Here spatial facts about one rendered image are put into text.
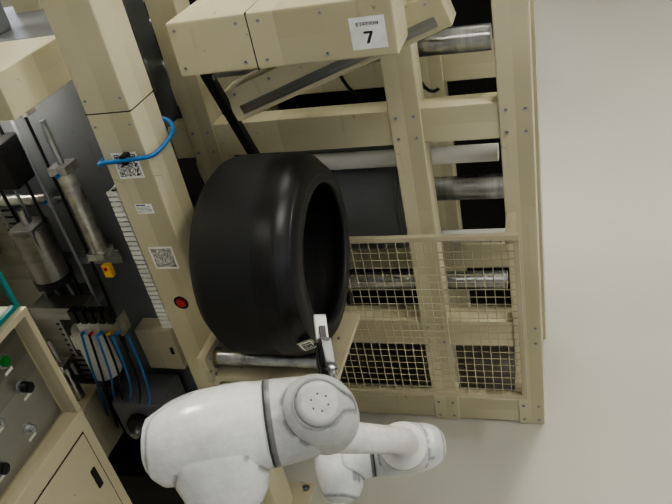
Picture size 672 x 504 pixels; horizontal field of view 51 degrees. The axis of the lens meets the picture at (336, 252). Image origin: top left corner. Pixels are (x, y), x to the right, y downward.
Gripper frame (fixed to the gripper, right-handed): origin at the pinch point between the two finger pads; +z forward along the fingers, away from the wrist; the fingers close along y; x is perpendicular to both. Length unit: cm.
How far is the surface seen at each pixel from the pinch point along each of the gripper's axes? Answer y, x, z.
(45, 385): 40, -69, 3
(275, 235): -14.5, -11.9, 17.8
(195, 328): 40, -28, 19
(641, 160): 134, 245, 168
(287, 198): -16.3, -8.4, 27.4
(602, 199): 132, 205, 136
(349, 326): 40.8, 19.4, 19.1
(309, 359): 24.4, 1.7, 1.8
